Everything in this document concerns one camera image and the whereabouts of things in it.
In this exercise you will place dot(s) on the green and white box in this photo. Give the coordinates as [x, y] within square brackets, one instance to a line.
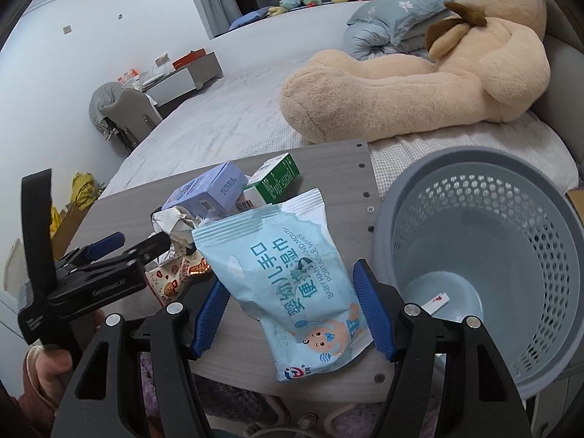
[278, 180]

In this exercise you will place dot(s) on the grey perforated plastic bin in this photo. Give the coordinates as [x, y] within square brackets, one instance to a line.
[479, 237]

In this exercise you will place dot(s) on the grey cloth on chair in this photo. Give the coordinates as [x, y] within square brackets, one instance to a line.
[102, 100]

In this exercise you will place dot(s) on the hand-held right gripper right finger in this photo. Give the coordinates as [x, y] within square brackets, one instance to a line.
[372, 310]

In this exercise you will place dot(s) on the yellow plastic bag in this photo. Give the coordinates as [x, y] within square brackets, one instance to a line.
[54, 223]
[84, 189]

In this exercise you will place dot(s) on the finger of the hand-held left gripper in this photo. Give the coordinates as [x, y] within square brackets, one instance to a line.
[107, 242]
[146, 246]

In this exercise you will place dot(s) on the grey and white desk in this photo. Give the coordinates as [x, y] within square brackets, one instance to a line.
[191, 75]

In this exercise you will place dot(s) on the red box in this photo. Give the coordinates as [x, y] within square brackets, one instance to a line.
[189, 58]

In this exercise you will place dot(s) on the purple cartoon rabbit box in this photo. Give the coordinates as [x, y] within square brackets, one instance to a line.
[205, 189]

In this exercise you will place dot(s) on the bed with light sheet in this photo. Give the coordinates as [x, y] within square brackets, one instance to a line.
[237, 114]

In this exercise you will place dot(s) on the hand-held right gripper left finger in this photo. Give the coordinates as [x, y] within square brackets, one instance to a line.
[210, 319]

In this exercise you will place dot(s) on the folded blue-grey duvet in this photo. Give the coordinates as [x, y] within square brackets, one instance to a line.
[397, 13]

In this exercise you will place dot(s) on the grey chair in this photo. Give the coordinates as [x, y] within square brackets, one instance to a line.
[134, 112]

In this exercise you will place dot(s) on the blue cushion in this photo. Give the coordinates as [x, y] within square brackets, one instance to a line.
[246, 19]

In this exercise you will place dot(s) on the large beige teddy bear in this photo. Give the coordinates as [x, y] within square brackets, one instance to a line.
[410, 86]

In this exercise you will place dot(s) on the light blue wet wipes packet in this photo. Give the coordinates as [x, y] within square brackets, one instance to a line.
[283, 273]

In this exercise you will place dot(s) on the brown cardboard piece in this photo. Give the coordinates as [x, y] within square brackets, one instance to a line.
[576, 205]

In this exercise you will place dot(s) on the person's left forearm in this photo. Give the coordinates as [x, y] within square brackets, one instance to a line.
[23, 417]

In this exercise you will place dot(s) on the white box on desk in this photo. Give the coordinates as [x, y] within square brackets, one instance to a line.
[160, 61]

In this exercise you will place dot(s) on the red and white snack wrapper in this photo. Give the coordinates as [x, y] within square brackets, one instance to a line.
[173, 283]

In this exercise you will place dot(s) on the small white paper slip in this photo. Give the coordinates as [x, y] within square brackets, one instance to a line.
[435, 303]

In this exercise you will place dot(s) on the person's left hand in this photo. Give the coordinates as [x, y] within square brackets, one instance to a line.
[52, 367]

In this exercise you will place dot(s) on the brown cardboard box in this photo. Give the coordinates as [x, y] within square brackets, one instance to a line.
[68, 228]

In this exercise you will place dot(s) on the white paper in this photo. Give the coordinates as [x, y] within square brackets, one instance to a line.
[175, 226]

